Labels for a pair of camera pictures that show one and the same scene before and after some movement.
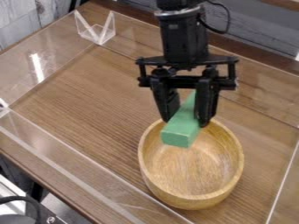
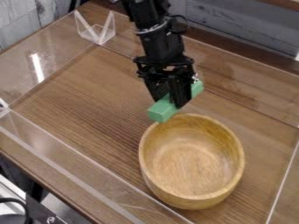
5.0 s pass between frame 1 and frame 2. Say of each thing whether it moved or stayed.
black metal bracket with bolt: stayed
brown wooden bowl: stayed
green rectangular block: moved
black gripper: moved
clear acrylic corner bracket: stayed
